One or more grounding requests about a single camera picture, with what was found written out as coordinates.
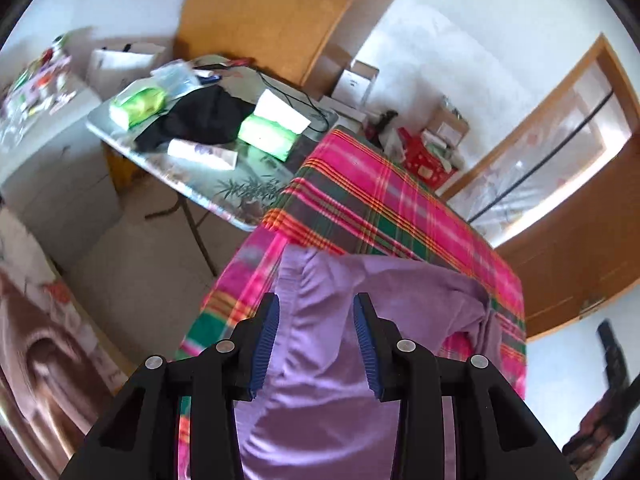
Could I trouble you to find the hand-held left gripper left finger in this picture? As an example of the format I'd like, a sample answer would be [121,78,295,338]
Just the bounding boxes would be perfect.
[59,292,282,480]

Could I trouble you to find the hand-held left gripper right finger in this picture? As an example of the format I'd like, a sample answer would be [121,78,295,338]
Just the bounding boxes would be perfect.
[352,292,576,480]

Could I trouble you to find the purple fleece pants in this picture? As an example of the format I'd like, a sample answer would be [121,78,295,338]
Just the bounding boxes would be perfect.
[232,246,506,480]

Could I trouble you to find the person's right hand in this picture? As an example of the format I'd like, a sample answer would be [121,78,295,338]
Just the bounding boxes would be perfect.
[561,387,628,467]

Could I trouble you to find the pink plaid blanket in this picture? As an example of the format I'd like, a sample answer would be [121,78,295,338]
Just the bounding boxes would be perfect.
[172,129,528,480]

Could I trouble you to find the folding table with printed top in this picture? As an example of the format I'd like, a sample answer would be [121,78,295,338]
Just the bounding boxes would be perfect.
[86,55,341,276]

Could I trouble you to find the red gift box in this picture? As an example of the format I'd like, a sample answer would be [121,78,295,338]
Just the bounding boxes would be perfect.
[397,127,453,188]

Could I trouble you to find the white cream tube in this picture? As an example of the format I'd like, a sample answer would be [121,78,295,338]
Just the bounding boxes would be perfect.
[166,139,239,171]

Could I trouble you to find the green tissue pack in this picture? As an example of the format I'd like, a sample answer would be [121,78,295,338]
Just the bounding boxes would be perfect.
[236,114,297,162]

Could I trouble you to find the brown fleece blanket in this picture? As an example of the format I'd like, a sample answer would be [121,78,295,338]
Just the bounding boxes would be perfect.
[0,210,133,480]

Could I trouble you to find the white tissue pack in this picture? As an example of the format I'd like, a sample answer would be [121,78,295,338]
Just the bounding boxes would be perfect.
[254,89,311,135]

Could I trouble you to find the brown cardboard box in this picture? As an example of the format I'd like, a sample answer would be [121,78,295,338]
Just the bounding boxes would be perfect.
[424,102,471,148]

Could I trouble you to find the black cloth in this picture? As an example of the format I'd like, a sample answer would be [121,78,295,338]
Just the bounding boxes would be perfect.
[134,85,258,153]

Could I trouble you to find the white cardboard box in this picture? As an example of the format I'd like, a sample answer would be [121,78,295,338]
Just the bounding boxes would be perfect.
[331,59,381,107]

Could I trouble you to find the green and white packet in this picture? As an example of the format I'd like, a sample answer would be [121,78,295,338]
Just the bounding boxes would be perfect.
[109,86,167,127]

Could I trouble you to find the white cabinet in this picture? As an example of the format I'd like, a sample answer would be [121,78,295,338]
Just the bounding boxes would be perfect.
[0,72,123,271]

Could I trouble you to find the clear plastic bag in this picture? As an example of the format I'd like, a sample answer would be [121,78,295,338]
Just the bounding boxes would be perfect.
[149,59,203,98]

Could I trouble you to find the white paper bag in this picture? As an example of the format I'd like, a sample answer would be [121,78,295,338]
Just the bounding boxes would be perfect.
[89,42,167,102]

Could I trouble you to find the wooden wardrobe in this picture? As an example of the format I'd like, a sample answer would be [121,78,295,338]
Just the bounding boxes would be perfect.
[174,0,428,103]

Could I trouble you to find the clutter of bottles and packets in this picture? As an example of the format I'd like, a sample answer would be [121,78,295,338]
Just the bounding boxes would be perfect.
[0,34,78,136]

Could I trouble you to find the glass door with wooden frame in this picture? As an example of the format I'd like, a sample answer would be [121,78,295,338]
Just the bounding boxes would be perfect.
[440,34,632,248]

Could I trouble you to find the black cable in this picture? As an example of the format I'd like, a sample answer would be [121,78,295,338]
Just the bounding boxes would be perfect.
[252,67,333,133]

